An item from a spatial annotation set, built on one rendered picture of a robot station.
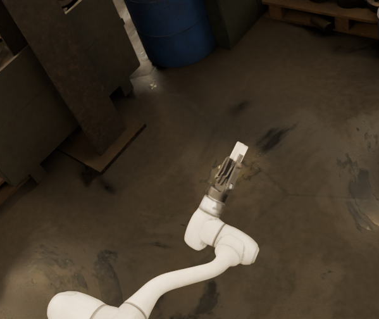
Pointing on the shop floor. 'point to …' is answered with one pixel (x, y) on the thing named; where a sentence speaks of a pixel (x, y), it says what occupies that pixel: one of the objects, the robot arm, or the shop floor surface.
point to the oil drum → (173, 30)
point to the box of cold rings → (42, 90)
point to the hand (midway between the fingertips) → (238, 152)
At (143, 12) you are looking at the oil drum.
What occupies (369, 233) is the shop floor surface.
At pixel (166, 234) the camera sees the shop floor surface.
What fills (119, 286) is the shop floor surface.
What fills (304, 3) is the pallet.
